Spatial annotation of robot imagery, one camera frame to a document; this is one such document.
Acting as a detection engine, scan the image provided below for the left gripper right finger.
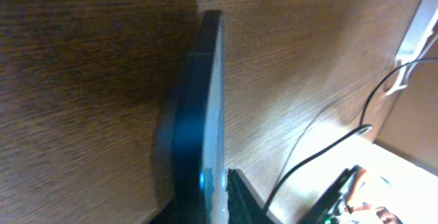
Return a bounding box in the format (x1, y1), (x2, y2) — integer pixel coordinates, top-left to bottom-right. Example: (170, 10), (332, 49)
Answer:
(227, 169), (280, 224)

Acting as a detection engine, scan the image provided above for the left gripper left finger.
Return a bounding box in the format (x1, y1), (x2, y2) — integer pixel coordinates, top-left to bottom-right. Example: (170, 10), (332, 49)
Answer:
(149, 199), (177, 224)

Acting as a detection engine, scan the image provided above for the blue Galaxy smartphone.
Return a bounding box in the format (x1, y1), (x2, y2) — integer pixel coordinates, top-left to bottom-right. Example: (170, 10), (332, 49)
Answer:
(154, 10), (227, 223)

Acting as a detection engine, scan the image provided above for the black USB charging cable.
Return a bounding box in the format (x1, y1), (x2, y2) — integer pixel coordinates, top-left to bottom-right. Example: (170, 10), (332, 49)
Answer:
(261, 56), (438, 214)

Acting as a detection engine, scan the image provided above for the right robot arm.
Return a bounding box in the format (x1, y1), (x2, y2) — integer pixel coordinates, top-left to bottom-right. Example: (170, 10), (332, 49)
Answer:
(298, 165), (403, 224)

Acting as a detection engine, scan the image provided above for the white power strip cord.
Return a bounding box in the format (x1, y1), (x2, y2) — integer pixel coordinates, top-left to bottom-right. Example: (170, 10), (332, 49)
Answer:
(385, 32), (438, 97)

